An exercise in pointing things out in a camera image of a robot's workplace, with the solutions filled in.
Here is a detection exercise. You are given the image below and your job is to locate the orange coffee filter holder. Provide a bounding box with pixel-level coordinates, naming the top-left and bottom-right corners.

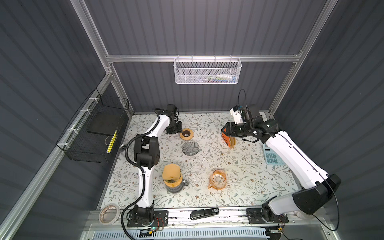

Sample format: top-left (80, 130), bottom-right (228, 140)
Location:
top-left (222, 133), bottom-right (236, 149)

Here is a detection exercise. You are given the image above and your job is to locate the small metal cap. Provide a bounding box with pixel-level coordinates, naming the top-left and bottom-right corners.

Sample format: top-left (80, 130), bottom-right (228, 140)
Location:
top-left (119, 145), bottom-right (127, 152)

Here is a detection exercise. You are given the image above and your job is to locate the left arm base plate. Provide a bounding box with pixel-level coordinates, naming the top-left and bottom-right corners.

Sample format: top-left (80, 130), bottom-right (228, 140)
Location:
top-left (126, 210), bottom-right (169, 228)

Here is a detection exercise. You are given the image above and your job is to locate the orange glass pitcher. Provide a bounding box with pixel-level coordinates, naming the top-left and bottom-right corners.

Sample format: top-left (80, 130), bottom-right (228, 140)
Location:
top-left (208, 169), bottom-right (228, 190)

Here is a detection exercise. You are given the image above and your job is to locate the black stapler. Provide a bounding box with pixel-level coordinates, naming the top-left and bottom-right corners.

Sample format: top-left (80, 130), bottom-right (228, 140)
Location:
top-left (190, 208), bottom-right (220, 221)

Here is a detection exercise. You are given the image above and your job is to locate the black wire basket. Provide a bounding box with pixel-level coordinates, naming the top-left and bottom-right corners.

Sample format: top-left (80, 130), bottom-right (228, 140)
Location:
top-left (57, 91), bottom-right (130, 164)

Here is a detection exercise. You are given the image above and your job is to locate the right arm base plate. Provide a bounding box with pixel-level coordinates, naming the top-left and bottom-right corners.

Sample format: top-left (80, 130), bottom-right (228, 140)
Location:
top-left (246, 207), bottom-right (289, 224)

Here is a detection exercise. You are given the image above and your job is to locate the white wire mesh basket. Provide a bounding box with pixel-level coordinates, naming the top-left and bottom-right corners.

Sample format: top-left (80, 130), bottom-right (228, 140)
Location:
top-left (173, 57), bottom-right (243, 85)

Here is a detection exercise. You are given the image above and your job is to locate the grey glass pitcher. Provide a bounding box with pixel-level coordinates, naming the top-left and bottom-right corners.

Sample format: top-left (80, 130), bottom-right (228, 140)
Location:
top-left (166, 180), bottom-right (189, 193)

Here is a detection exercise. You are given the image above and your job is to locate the tape roll left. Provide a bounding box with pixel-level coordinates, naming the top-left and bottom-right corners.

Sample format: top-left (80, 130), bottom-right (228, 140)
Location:
top-left (99, 204), bottom-right (120, 226)

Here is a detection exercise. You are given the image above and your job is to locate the wooden ring holder near pitcher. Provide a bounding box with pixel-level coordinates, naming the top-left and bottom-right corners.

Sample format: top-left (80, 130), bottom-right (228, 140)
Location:
top-left (180, 129), bottom-right (194, 141)

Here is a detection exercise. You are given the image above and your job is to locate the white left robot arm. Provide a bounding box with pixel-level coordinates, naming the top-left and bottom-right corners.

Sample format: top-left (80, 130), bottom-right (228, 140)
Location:
top-left (134, 109), bottom-right (182, 222)

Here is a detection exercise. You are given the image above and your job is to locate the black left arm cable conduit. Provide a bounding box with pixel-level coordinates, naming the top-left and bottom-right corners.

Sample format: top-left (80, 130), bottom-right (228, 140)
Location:
top-left (120, 109), bottom-right (161, 240)

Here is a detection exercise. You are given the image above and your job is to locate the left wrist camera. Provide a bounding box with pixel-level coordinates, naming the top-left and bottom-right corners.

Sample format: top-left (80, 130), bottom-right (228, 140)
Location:
top-left (166, 104), bottom-right (178, 117)

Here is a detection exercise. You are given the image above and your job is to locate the teal calculator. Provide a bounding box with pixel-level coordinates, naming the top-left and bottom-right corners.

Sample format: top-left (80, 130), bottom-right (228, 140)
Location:
top-left (263, 144), bottom-right (285, 166)

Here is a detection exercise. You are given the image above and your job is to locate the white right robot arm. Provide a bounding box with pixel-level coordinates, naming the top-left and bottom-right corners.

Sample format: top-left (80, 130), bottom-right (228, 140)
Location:
top-left (222, 117), bottom-right (342, 222)

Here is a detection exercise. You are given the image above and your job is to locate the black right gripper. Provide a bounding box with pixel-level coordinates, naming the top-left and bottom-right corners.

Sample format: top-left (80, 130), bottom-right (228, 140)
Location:
top-left (219, 121), bottom-right (250, 137)

